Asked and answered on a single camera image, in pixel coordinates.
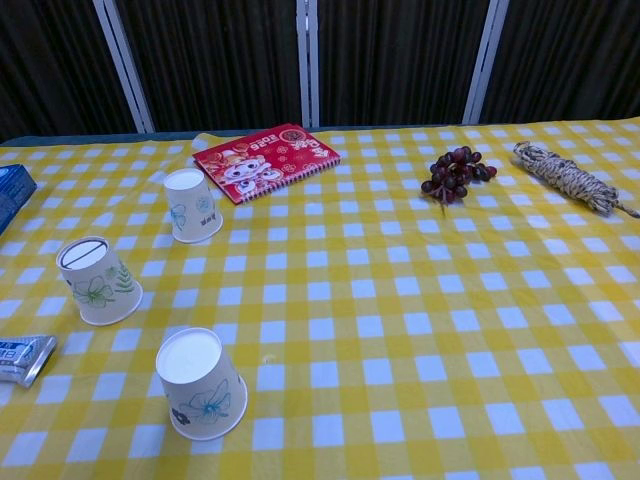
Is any red spiral notebook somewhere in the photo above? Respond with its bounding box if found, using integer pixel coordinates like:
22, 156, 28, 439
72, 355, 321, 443
192, 122, 343, 206

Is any paper cup with blue flower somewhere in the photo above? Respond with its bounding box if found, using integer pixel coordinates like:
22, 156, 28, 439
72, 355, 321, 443
155, 327, 249, 442

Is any paper cup with printed text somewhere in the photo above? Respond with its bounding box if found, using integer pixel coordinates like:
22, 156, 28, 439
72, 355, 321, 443
163, 168, 225, 245

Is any white screen frame post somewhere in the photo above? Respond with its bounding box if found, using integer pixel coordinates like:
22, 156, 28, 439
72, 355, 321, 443
296, 0, 321, 129
92, 0, 154, 134
462, 0, 510, 124

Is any blue toothpaste box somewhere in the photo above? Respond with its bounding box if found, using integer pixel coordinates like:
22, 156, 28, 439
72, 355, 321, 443
0, 163, 39, 236

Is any dark red grape bunch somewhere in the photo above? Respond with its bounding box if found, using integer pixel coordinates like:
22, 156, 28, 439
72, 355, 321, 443
420, 145, 499, 217

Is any blue white toothpaste tube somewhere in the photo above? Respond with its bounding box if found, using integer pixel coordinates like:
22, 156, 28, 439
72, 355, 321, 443
0, 333, 58, 389

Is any coiled beige speckled rope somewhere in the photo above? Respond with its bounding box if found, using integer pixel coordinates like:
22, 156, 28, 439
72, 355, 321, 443
511, 141, 640, 219

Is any yellow white checkered tablecloth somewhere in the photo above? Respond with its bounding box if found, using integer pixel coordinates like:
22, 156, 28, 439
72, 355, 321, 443
0, 117, 640, 480

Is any paper cup with green flower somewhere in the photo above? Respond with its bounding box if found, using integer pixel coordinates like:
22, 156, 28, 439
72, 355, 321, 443
55, 235, 144, 327

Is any black pleated screen panel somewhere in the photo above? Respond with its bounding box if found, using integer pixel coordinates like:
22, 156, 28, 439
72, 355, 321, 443
107, 0, 306, 135
482, 0, 640, 124
0, 0, 146, 144
314, 0, 494, 129

